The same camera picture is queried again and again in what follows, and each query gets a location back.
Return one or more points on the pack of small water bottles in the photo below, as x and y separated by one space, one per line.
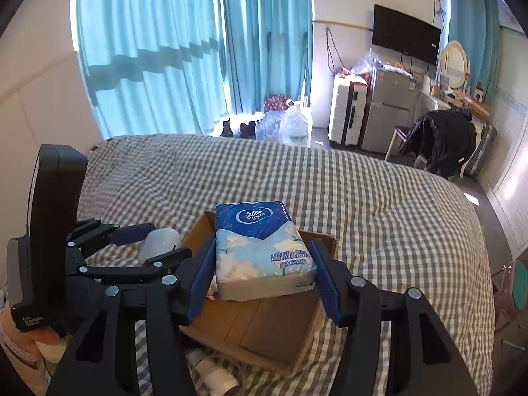
269 127

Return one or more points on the teal corner curtain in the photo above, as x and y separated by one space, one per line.
474 29

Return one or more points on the person's left forearm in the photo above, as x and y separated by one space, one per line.
20 348

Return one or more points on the white hard suitcase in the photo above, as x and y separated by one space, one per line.
344 109

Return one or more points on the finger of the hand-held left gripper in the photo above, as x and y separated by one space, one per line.
165 261
133 233

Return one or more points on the checkered bed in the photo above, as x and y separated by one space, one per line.
371 222

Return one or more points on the narrow teal window curtain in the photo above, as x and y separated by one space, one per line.
268 37

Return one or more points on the grey suitcase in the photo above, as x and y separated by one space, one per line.
483 150

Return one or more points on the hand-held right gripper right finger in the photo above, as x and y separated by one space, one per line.
326 282

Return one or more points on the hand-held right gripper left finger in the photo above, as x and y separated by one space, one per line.
201 284

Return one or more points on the white chair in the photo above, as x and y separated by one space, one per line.
396 142

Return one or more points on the oval vanity mirror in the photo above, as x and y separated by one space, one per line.
454 64

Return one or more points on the floral cloth bag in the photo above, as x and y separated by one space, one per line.
277 103

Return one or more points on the wide teal window curtain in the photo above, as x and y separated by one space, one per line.
152 49

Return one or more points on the wooden stand with teal disc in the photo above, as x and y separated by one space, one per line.
515 293

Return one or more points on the large clear water jug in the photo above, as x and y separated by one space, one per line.
296 126

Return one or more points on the white plastic bottle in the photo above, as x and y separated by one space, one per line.
161 241

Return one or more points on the silver refrigerator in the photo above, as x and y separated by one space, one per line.
390 111

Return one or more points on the black wall television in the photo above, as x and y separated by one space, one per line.
406 35

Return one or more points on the white tube object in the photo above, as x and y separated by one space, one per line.
214 373

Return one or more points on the black jacket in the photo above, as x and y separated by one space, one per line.
447 140

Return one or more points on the clear plastic bags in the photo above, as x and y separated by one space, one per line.
379 64

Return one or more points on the brown cardboard box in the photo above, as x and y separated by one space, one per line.
272 330

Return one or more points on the blue and white tissue pack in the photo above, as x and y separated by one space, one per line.
264 251

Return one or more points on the black shoes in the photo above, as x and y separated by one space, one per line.
239 128

